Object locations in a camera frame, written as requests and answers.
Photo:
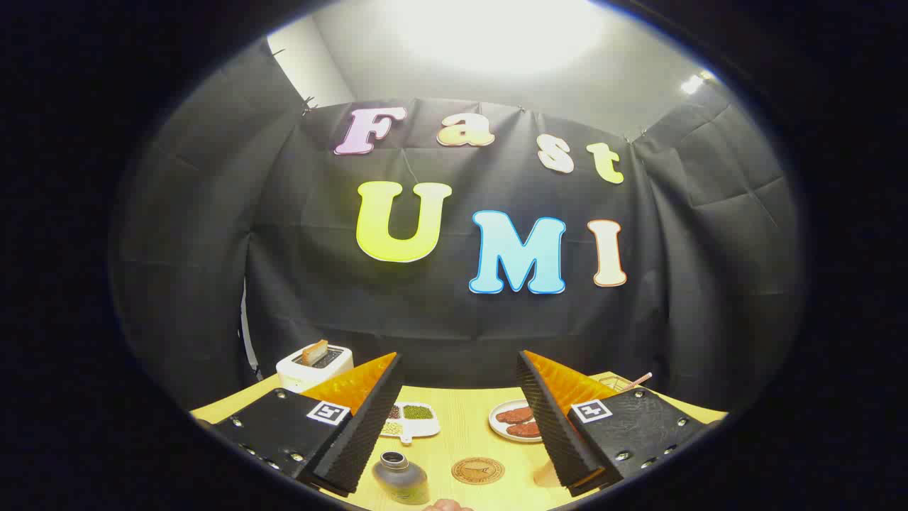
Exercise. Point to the slice of toast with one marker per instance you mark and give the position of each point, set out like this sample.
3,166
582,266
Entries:
314,352

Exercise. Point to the round cork coaster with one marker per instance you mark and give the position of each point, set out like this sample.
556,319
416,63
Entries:
477,470

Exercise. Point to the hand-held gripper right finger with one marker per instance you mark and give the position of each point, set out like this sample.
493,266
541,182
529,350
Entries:
553,426

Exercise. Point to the reddish brown meat slice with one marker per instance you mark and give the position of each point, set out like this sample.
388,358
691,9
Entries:
514,414
525,429

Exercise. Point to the silver bottle with green label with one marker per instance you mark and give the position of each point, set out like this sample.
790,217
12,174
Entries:
401,482

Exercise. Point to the white round plate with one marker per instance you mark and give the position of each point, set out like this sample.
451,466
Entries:
498,427

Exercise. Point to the white toaster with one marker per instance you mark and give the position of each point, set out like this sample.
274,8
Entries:
294,372

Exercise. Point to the white divided dish with beans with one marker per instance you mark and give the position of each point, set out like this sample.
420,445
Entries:
418,427

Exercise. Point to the wooden table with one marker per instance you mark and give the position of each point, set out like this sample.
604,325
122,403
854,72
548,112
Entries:
461,426

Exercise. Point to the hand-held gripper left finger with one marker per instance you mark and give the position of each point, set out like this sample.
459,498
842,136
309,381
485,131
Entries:
365,426

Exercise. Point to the striped paper straw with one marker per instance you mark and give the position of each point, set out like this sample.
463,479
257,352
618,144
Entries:
638,380

